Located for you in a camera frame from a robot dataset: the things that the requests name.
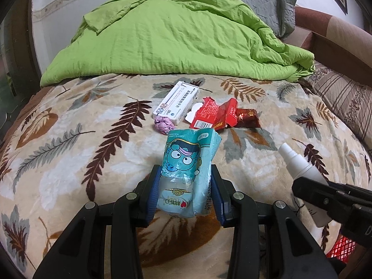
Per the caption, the leaf print blanket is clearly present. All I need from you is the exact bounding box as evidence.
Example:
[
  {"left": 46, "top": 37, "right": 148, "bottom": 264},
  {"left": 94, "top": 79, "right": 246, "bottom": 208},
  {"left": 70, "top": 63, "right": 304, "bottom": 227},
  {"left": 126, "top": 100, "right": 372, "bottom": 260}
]
[{"left": 0, "top": 73, "right": 372, "bottom": 279}]

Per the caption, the striped brown pillow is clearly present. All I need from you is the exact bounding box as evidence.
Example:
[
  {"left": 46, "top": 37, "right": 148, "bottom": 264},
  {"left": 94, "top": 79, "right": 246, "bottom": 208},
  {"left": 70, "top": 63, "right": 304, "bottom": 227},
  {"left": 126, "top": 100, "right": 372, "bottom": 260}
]
[{"left": 302, "top": 61, "right": 372, "bottom": 152}]

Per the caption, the green blanket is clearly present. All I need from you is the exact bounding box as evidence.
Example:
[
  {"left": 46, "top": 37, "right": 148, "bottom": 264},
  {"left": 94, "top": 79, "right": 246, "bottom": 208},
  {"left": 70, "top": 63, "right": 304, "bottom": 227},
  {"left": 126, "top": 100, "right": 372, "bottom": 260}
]
[{"left": 40, "top": 0, "right": 316, "bottom": 87}]

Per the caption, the red mesh basket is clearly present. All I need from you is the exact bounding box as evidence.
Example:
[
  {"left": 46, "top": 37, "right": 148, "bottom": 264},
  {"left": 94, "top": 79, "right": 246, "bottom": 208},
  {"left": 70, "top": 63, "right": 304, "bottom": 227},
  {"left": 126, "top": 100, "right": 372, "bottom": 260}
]
[{"left": 327, "top": 235, "right": 358, "bottom": 260}]

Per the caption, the brown padded headboard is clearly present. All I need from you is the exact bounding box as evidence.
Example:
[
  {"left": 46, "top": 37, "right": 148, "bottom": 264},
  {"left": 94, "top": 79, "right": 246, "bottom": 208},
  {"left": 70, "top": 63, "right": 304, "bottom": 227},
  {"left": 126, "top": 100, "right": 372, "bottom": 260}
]
[{"left": 283, "top": 6, "right": 372, "bottom": 88}]

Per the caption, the grey quilted pillow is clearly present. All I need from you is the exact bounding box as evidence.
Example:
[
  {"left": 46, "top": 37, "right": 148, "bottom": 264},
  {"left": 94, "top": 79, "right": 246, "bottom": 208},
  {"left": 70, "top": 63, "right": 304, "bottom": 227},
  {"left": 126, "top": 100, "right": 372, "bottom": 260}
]
[{"left": 196, "top": 0, "right": 297, "bottom": 38}]

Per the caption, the white spray bottle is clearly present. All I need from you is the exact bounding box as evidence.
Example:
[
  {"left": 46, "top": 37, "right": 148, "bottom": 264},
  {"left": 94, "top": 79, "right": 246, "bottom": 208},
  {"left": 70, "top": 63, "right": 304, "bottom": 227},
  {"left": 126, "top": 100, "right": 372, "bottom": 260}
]
[{"left": 278, "top": 144, "right": 332, "bottom": 228}]

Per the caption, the dark red snack wrapper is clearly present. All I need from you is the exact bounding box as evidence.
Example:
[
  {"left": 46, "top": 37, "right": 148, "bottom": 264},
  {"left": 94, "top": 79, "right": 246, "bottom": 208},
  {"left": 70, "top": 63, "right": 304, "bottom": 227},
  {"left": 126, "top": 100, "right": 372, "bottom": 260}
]
[{"left": 234, "top": 107, "right": 261, "bottom": 128}]

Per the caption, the torn red packet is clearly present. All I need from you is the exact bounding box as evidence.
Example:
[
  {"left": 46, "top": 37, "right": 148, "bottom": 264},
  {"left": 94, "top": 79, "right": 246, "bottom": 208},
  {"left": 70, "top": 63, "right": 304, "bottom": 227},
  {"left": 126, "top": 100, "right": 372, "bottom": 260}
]
[{"left": 186, "top": 97, "right": 239, "bottom": 130}]

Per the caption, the crumpled purple wrapper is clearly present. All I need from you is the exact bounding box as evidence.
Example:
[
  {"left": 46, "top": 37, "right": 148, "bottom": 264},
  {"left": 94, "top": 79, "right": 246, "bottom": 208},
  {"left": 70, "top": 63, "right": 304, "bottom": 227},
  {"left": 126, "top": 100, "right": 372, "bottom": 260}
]
[{"left": 154, "top": 116, "right": 175, "bottom": 136}]

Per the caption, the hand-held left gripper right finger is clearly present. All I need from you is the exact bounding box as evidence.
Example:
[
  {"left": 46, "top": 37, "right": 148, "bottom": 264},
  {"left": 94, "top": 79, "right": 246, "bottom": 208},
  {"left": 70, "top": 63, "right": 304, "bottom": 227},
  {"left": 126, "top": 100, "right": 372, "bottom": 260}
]
[{"left": 211, "top": 164, "right": 339, "bottom": 279}]

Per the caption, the white medicine box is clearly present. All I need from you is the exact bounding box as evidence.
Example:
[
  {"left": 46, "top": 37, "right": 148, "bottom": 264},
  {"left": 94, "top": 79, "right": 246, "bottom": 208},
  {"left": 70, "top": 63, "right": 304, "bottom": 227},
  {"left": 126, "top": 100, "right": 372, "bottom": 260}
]
[{"left": 153, "top": 81, "right": 201, "bottom": 124}]

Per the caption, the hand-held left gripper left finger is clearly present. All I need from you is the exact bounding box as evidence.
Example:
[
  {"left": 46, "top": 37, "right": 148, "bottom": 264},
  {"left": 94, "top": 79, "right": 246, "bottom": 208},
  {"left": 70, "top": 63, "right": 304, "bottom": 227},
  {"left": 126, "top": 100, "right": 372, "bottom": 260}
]
[{"left": 32, "top": 164, "right": 162, "bottom": 279}]

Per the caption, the teal cartoon tissue packet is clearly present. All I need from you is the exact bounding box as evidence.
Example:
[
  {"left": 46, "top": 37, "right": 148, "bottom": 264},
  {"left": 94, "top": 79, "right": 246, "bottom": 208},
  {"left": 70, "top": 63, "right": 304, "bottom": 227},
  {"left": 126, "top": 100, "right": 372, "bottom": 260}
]
[{"left": 156, "top": 128, "right": 222, "bottom": 218}]

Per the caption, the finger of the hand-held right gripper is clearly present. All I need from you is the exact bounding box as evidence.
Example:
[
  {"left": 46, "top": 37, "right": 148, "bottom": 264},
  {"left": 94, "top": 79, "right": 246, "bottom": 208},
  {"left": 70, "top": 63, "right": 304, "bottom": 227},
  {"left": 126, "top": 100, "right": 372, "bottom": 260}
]
[
  {"left": 292, "top": 176, "right": 353, "bottom": 219},
  {"left": 326, "top": 180, "right": 359, "bottom": 199}
]

